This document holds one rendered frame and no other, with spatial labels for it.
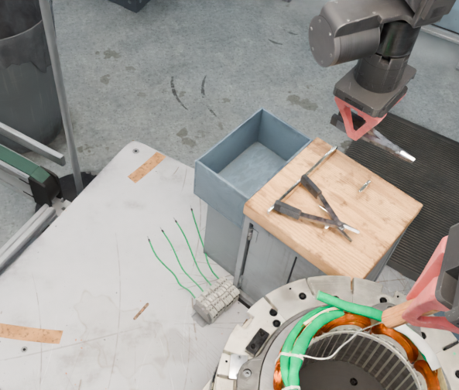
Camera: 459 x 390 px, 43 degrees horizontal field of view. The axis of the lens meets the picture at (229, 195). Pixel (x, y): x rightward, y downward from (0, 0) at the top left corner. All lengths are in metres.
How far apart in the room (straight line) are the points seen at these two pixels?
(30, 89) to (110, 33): 0.82
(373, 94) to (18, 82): 1.54
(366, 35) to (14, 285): 0.77
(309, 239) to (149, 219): 0.44
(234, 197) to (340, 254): 0.18
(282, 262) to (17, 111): 1.47
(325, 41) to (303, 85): 2.02
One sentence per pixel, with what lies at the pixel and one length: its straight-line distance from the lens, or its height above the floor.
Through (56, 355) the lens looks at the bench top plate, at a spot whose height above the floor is 0.78.
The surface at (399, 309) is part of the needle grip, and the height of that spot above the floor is 1.31.
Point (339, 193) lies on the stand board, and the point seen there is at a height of 1.06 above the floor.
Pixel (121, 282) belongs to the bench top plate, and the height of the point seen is 0.78.
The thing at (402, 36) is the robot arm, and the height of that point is 1.36.
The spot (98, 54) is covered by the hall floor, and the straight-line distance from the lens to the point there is 2.77.
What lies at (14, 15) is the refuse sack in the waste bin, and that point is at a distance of 2.33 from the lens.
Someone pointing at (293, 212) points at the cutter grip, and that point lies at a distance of 0.84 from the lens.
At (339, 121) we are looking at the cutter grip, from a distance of 0.83.
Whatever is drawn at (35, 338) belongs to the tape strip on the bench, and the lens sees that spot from 1.09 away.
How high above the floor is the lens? 1.76
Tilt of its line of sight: 53 degrees down
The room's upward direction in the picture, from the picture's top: 8 degrees clockwise
